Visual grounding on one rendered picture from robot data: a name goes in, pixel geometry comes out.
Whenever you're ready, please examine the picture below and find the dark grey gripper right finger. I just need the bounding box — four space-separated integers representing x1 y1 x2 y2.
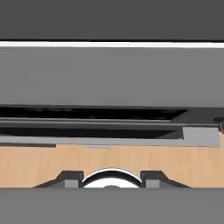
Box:
140 170 193 189

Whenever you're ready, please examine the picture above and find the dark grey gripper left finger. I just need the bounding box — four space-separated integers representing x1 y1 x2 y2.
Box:
32 170 85 189

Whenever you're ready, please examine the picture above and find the round white and black thing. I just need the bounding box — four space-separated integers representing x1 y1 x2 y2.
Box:
81 167 144 189

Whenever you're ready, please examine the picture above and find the grey appliance with black window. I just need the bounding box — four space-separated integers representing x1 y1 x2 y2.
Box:
0 46 224 149

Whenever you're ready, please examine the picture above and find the dark grey appliance handle bar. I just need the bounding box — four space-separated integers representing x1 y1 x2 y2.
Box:
0 116 220 129

